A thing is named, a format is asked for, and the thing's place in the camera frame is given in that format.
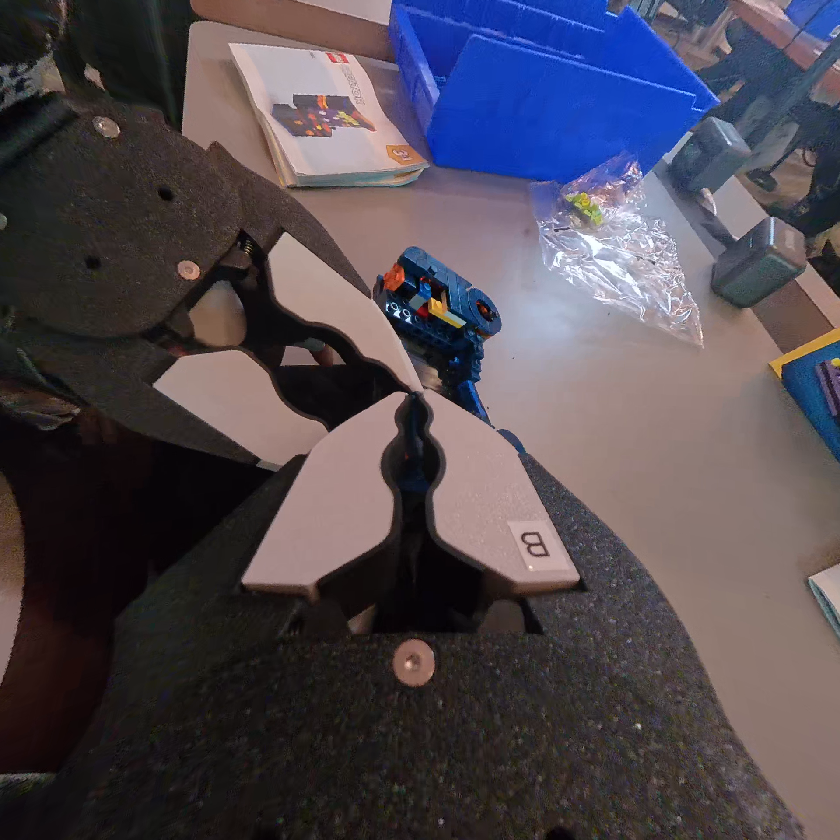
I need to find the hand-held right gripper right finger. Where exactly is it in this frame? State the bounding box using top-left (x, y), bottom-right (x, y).
top-left (419, 390), bottom-right (583, 596)

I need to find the thick white instruction booklet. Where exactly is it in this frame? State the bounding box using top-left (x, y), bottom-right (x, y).
top-left (228, 42), bottom-right (431, 190)

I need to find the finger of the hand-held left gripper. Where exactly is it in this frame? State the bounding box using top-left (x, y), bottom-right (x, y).
top-left (223, 231), bottom-right (425, 396)
top-left (153, 348), bottom-right (330, 470)

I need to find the grey desk with wooden edge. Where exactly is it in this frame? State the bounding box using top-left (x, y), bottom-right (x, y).
top-left (190, 0), bottom-right (395, 63)

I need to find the clear plastic bag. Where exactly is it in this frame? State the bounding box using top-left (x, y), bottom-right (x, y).
top-left (530, 152), bottom-right (704, 347)

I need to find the thin folded instruction booklet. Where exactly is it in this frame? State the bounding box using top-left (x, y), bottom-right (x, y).
top-left (807, 563), bottom-right (840, 643)

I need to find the blue brick model with base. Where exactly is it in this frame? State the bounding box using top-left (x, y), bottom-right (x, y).
top-left (373, 246), bottom-right (504, 388)

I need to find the blue storage bin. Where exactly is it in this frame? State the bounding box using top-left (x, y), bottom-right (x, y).
top-left (388, 3), bottom-right (721, 185)
top-left (400, 0), bottom-right (647, 47)

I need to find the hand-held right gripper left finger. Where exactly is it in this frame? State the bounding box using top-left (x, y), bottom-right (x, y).
top-left (241, 392), bottom-right (414, 601)

